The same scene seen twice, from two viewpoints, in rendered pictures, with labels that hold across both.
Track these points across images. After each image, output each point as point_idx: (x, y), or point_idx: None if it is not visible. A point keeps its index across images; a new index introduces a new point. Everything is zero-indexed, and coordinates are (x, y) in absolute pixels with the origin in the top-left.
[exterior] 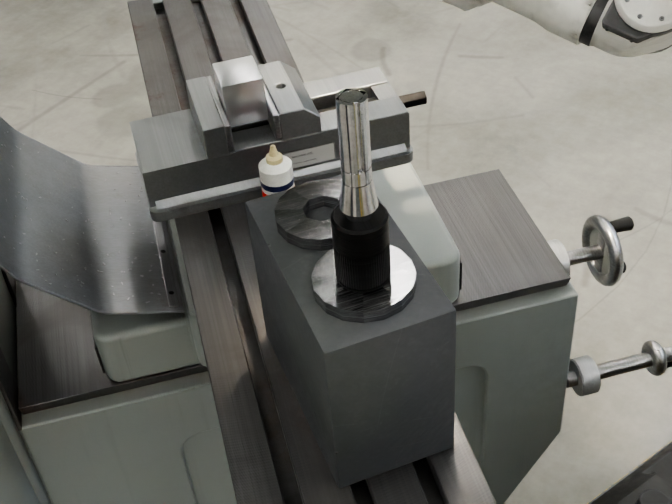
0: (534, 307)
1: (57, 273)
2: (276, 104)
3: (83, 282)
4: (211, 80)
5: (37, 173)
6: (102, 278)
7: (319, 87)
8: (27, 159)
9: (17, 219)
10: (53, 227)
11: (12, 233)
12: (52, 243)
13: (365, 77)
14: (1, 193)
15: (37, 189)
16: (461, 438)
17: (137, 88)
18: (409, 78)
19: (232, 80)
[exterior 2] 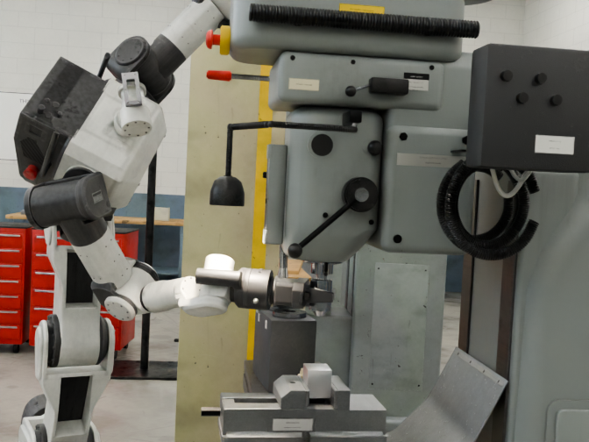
0: None
1: (415, 418)
2: (297, 377)
3: (405, 429)
4: (334, 388)
5: (449, 441)
6: (398, 439)
7: (266, 405)
8: (457, 440)
9: (441, 413)
10: (427, 431)
11: (438, 405)
12: (423, 424)
13: (236, 405)
14: (450, 406)
15: (443, 435)
16: (249, 372)
17: None
18: None
19: (320, 364)
